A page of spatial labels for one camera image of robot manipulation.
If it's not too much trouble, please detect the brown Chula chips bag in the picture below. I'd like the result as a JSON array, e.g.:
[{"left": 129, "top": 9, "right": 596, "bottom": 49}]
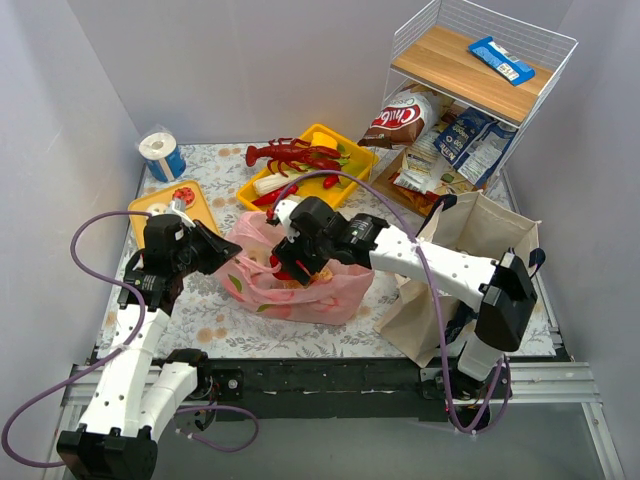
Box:
[{"left": 358, "top": 83, "right": 444, "bottom": 149}]

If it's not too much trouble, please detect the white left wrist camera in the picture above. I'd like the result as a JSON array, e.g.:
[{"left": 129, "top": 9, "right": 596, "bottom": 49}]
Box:
[{"left": 165, "top": 198, "right": 195, "bottom": 228}]

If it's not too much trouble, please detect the yellow food tray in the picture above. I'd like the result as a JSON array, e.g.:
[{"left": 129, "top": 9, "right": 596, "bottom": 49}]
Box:
[{"left": 236, "top": 124, "right": 377, "bottom": 211}]

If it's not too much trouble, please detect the pink plastic bag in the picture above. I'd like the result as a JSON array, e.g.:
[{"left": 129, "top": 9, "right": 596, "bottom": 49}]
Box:
[{"left": 214, "top": 211, "right": 374, "bottom": 326}]

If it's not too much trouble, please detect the white glazed donut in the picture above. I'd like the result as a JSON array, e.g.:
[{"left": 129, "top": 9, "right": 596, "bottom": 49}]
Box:
[
  {"left": 146, "top": 202, "right": 168, "bottom": 216},
  {"left": 247, "top": 248, "right": 269, "bottom": 266}
]

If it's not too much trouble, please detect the red toy lobster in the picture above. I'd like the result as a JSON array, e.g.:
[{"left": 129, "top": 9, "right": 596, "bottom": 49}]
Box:
[{"left": 245, "top": 138, "right": 348, "bottom": 178}]

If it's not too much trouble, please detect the beige canvas tote bag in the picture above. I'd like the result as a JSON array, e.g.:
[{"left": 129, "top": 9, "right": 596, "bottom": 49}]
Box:
[{"left": 370, "top": 191, "right": 545, "bottom": 380}]

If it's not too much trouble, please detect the red toy bell pepper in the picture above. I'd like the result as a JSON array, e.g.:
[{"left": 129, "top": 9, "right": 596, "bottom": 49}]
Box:
[{"left": 269, "top": 255, "right": 293, "bottom": 281}]

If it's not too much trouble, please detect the white wire shelf rack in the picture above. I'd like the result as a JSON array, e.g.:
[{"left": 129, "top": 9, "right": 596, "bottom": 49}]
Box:
[{"left": 381, "top": 1, "right": 578, "bottom": 190}]

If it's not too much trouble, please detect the white snack packet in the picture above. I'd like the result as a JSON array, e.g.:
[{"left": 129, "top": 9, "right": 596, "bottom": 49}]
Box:
[{"left": 393, "top": 148, "right": 442, "bottom": 194}]

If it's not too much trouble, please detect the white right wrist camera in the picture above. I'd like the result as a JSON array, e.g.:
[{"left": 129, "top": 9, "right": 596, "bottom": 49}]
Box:
[{"left": 267, "top": 200, "right": 299, "bottom": 239}]

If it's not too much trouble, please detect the small red toy pepper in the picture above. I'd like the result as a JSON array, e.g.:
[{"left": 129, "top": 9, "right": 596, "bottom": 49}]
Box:
[{"left": 323, "top": 174, "right": 340, "bottom": 190}]

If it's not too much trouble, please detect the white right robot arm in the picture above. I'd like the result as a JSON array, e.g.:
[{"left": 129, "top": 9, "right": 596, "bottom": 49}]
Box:
[{"left": 267, "top": 197, "right": 538, "bottom": 381}]

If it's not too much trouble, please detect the orange donut tray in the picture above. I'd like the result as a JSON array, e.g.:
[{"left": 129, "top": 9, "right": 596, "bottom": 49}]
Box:
[{"left": 128, "top": 180, "right": 220, "bottom": 234}]

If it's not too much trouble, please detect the toilet paper roll pack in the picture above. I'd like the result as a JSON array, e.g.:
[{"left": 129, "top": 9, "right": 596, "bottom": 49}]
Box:
[{"left": 137, "top": 130, "right": 186, "bottom": 183}]

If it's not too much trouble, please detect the orange snack bag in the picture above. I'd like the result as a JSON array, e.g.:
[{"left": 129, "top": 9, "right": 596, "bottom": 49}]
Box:
[{"left": 392, "top": 172, "right": 481, "bottom": 216}]

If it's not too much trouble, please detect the floral table mat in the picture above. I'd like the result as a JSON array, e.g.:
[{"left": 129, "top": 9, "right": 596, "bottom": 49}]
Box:
[{"left": 96, "top": 144, "right": 556, "bottom": 360}]

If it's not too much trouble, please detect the red strawberry donut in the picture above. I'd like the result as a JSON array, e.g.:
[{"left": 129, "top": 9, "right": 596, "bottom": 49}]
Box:
[{"left": 172, "top": 187, "right": 196, "bottom": 208}]

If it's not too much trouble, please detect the red toy chili pepper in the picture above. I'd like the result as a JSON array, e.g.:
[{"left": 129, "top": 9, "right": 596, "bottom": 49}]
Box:
[{"left": 252, "top": 185, "right": 299, "bottom": 207}]

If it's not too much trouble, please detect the white toy celery stalk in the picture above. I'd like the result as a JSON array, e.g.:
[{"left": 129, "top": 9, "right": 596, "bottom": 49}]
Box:
[{"left": 252, "top": 171, "right": 305, "bottom": 197}]

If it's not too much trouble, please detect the small blue snack packet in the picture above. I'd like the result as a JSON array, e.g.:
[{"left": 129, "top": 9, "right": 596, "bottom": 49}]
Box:
[{"left": 468, "top": 36, "right": 535, "bottom": 86}]

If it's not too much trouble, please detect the blue Kettle chips bag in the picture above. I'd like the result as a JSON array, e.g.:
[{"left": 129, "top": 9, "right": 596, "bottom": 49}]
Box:
[{"left": 433, "top": 108, "right": 517, "bottom": 188}]

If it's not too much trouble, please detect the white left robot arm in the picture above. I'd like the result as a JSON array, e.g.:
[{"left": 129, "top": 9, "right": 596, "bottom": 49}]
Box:
[{"left": 56, "top": 212, "right": 241, "bottom": 479}]

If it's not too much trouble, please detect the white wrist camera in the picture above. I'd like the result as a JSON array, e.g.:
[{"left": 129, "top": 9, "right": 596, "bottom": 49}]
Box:
[
  {"left": 267, "top": 200, "right": 299, "bottom": 239},
  {"left": 165, "top": 198, "right": 195, "bottom": 228}
]

